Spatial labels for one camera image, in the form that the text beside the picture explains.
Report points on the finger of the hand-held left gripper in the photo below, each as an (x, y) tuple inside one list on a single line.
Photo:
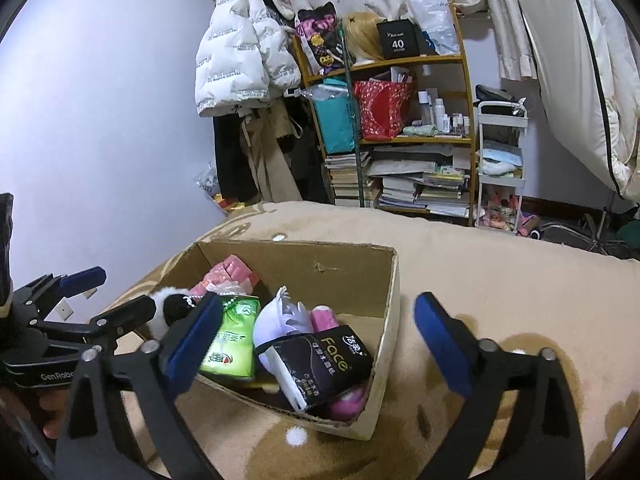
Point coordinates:
[(120, 317), (75, 282)]

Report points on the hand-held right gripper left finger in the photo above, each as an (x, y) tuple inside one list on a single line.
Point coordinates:
[(192, 347)]

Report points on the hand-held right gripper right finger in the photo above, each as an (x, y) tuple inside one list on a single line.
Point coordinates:
[(442, 345)]

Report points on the green tissue pack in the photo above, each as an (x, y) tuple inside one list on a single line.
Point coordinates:
[(232, 340)]

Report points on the white fluffy plush toy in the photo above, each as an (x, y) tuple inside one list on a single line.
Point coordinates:
[(167, 312)]

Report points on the pink plastic packet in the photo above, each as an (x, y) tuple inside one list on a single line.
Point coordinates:
[(227, 272)]

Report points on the pale purple plush doll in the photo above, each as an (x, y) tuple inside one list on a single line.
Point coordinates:
[(277, 322)]

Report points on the black tissue pack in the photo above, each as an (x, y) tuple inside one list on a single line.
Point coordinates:
[(320, 365)]

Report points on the printed cardboard box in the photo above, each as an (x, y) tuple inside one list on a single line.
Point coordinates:
[(300, 265)]

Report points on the person's left hand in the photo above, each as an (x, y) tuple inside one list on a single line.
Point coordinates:
[(52, 407)]

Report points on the beige printed blanket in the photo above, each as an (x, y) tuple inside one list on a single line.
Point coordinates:
[(475, 260)]

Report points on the pink white rabbit plush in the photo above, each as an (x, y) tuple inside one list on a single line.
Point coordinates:
[(345, 402)]

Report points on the crumpled plastic bag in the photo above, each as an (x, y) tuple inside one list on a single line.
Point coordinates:
[(207, 182)]

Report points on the stack of books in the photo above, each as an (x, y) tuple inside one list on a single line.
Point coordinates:
[(415, 180)]

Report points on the black hanging garment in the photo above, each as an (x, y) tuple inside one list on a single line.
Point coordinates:
[(232, 160)]

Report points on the metal stand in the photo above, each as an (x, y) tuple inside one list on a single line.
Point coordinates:
[(600, 230)]

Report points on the beige coat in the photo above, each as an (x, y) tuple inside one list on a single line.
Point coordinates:
[(272, 160)]

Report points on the group of toiletry bottles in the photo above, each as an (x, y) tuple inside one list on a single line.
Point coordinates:
[(440, 115)]

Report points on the white trolley cart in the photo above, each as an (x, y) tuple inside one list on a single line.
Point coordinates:
[(500, 115)]

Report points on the red patterned bag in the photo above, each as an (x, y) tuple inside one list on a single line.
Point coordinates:
[(382, 110)]

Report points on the teal bag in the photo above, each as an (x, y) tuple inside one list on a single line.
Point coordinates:
[(337, 125)]

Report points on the green pole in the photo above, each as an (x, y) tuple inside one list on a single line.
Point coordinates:
[(354, 110)]

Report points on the white puffer jacket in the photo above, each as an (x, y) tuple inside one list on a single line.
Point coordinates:
[(235, 55)]

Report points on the wooden shelf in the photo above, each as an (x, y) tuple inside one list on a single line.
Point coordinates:
[(450, 62)]

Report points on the black box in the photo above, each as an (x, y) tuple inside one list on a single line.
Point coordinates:
[(397, 37)]

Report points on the white fabric cover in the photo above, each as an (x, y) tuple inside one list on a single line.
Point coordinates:
[(585, 60)]

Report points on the blonde wig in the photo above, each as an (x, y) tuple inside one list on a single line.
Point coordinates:
[(365, 35)]

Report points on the black purple printed bag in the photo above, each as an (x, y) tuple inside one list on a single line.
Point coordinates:
[(320, 40)]

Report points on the clear plastic bag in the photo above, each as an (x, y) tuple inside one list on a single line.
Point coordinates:
[(432, 15)]

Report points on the white wall socket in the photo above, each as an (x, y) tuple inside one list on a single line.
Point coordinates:
[(64, 311)]

